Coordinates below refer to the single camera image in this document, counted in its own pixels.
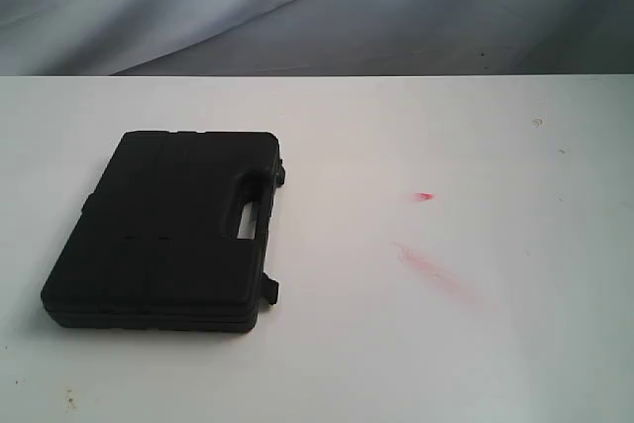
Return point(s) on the black plastic tool case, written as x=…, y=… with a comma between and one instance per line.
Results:
x=173, y=236

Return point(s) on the grey backdrop cloth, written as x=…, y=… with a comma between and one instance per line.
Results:
x=315, y=37

